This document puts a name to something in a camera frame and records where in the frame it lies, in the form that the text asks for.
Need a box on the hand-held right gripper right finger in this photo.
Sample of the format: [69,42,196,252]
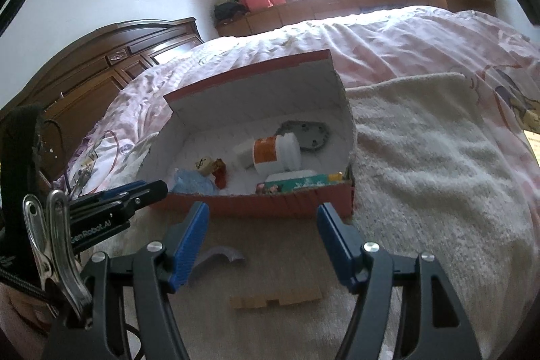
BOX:
[316,203,482,360]

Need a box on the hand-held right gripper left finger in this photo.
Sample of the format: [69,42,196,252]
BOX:
[42,201,210,360]

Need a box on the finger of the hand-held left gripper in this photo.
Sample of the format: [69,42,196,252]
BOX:
[74,180,148,207]
[110,179,168,217]

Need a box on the blue correction tape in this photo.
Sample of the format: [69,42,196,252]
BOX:
[172,169,218,195]

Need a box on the notched wooden block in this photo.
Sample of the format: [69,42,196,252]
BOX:
[229,286,323,309]

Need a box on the red and wooden keychain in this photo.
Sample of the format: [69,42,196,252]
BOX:
[195,157,227,189]

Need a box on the green cartoon lighter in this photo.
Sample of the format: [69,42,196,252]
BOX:
[255,172,344,194]

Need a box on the red cardboard box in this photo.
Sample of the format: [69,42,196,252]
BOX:
[137,49,357,219]

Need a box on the white earbud case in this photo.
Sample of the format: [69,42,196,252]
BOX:
[265,170,318,183]

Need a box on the white charger plug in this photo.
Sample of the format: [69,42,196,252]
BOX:
[233,144,256,169]

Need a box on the orange label white bottle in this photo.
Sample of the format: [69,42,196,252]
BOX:
[252,132,302,177]

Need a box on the person's left hand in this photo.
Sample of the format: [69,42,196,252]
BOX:
[0,284,57,344]

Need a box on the silver metal clip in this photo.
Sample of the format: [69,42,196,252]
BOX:
[23,189,92,329]

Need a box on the dark wooden headboard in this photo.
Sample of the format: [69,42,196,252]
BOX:
[0,18,205,184]

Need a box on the white towel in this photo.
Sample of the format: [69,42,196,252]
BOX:
[97,72,536,360]

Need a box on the dark bag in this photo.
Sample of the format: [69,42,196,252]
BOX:
[214,0,247,23]

